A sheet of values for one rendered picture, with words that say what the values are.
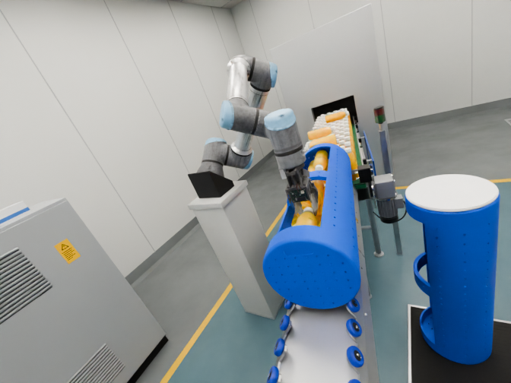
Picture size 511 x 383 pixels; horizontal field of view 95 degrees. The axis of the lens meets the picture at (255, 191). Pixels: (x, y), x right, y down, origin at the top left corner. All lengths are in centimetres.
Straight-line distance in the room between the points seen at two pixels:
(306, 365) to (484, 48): 533
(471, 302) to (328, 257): 80
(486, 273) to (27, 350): 227
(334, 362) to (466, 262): 66
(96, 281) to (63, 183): 151
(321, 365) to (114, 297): 162
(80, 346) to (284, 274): 162
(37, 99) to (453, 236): 350
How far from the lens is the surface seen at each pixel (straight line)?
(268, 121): 71
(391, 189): 171
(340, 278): 74
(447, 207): 107
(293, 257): 71
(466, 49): 556
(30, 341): 201
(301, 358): 82
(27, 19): 375
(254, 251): 177
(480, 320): 148
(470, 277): 127
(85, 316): 207
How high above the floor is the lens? 162
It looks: 22 degrees down
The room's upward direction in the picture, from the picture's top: 21 degrees counter-clockwise
